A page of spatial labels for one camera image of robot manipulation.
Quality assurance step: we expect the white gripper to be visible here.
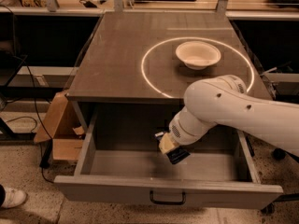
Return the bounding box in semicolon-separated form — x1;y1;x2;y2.
159;107;216;154

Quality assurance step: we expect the black office chair base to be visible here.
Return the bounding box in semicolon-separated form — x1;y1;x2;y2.
261;148;299;215

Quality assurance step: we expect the white paper bowl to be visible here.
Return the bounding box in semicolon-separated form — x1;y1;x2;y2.
176;41;221;70

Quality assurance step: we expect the grey cabinet with dark top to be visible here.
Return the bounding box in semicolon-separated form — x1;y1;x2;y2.
67;11;270;139

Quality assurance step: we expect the blue rxbar blueberry wrapper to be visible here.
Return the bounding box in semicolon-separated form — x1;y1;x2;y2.
154;132;190;164

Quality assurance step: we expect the brown cardboard box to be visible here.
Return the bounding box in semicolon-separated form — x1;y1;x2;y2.
34;91;85;161

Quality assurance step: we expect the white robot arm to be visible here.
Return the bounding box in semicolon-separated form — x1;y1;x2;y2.
159;75;299;163

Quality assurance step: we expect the grey open top drawer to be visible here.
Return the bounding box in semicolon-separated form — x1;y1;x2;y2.
55;105;283;209

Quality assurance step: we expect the black floor cable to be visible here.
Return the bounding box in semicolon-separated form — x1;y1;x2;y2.
0;54;55;184

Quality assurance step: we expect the black drawer handle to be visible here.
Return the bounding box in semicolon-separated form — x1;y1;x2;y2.
149;190;186;205

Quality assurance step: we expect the white sneaker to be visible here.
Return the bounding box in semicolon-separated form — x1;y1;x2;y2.
0;186;27;209

